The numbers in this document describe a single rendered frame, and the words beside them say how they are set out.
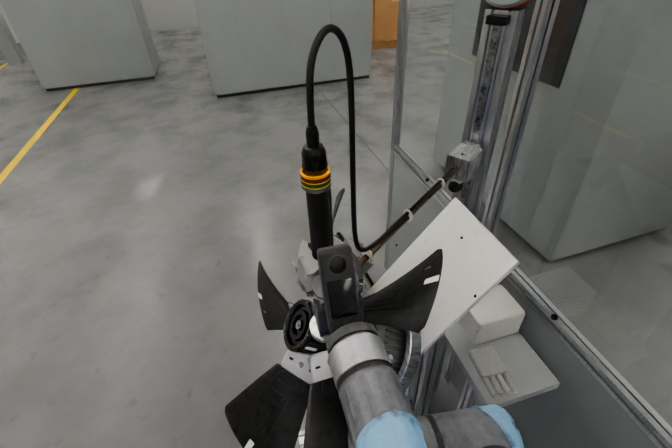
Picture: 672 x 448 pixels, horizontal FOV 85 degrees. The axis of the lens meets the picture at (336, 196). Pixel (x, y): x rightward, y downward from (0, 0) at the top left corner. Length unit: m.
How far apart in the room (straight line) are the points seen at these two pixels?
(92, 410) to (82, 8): 6.33
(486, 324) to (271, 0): 5.35
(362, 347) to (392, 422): 0.09
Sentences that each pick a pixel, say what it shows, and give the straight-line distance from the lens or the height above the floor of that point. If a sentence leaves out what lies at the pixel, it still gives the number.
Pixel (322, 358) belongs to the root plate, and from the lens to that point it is 0.89.
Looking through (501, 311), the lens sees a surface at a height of 0.97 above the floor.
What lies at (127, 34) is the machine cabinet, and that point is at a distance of 7.64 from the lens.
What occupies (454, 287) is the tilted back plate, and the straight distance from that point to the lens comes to 0.97.
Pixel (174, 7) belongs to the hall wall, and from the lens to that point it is 12.64.
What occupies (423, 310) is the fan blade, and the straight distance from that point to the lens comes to 0.68.
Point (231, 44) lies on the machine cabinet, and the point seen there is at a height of 0.77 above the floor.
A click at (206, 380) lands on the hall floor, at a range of 2.36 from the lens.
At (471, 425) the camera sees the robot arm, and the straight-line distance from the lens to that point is 0.57.
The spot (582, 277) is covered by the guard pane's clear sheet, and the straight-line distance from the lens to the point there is 1.21.
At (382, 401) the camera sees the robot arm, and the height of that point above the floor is 1.54.
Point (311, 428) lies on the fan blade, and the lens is 0.85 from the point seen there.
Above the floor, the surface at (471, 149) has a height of 1.44.
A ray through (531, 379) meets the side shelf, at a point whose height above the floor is 0.86.
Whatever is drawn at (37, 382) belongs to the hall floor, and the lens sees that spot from 2.82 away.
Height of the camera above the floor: 1.95
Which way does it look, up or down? 35 degrees down
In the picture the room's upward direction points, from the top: 2 degrees counter-clockwise
